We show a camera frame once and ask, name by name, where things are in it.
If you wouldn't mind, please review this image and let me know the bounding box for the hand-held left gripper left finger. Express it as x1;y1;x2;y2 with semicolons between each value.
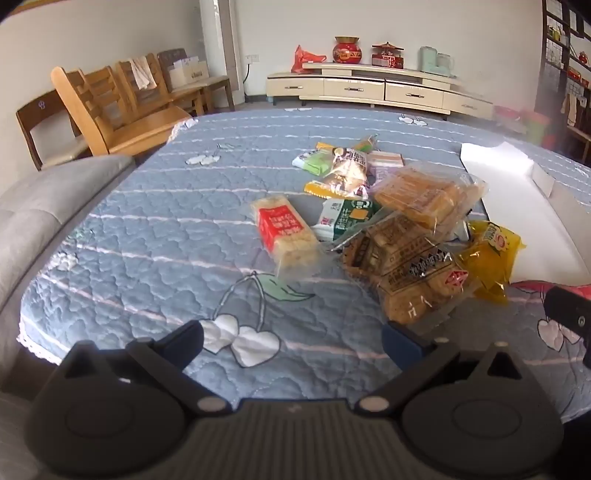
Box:
62;320;232;418

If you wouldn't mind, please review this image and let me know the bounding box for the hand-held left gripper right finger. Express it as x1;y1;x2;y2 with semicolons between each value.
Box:
355;322;532;418

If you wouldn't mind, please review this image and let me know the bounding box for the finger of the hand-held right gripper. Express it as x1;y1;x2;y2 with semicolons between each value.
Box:
544;285;591;340

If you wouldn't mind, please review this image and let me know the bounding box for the clear black print biscuit packet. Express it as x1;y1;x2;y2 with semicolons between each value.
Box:
341;216;478;326

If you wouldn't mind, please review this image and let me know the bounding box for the yellow snack packet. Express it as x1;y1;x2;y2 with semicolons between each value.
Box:
459;220;523;304

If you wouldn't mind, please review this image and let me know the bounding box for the white cardboard box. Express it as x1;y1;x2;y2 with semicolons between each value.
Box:
461;142;591;284

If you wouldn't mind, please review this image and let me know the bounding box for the green white biscuit packet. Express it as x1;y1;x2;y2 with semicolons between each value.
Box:
313;198;384;241

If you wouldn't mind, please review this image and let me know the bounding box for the red label cracker packet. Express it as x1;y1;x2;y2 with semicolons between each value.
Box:
252;195;321;280

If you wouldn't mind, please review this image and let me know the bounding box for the clear packet of orange cakes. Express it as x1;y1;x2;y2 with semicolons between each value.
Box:
373;162;489;232

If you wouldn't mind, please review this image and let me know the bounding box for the purple bread packet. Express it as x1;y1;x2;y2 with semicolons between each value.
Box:
368;151;406;182

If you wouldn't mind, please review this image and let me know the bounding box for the blue quilted cherry blanket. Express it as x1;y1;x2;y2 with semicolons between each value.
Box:
18;107;591;418

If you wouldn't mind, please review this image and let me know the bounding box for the dark dining chair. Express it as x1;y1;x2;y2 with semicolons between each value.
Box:
561;92;591;162

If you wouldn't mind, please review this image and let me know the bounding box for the yellow edged bread packet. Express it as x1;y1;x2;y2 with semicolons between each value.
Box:
304;147;371;200

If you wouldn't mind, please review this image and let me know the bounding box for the green bucket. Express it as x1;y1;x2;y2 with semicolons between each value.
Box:
526;111;551;143

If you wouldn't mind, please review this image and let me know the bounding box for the cream cloth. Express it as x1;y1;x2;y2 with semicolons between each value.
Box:
561;92;579;127

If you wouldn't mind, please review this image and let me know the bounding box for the magenta basin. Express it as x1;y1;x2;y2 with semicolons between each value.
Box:
493;106;527;134

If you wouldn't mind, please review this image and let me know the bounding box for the light green snack packet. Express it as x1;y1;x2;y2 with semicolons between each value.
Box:
292;150;334;177

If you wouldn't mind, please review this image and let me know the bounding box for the grey sofa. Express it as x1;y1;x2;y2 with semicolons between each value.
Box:
0;154;137;398

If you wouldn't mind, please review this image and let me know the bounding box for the brown chair with white cushion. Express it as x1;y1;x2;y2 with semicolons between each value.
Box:
16;90;93;171

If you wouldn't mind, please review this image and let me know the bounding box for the dark wooden display shelf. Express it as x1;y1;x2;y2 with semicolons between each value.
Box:
536;0;591;162

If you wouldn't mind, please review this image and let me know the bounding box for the dark wooden chair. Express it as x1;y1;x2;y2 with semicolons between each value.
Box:
157;48;236;112

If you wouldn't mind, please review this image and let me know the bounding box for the cream TV cabinet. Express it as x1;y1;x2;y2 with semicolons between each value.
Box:
265;62;497;121

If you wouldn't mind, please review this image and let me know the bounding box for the white paper gift bag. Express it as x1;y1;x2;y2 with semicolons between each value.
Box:
167;56;209;88

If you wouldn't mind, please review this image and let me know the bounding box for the white towel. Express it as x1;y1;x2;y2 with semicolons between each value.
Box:
129;58;158;91

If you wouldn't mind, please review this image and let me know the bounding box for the mint green kitchen appliance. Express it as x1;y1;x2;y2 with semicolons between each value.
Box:
419;46;455;77

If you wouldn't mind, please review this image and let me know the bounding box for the red pavilion gift box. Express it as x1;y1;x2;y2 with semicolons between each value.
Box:
370;41;406;70

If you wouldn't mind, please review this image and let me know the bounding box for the white floor air conditioner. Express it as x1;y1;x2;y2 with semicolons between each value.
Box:
199;0;245;112

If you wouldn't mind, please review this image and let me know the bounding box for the red gold pot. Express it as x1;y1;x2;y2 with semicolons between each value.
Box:
332;36;363;64

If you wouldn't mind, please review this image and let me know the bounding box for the red plastic bag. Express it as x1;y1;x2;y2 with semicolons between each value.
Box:
291;45;328;75

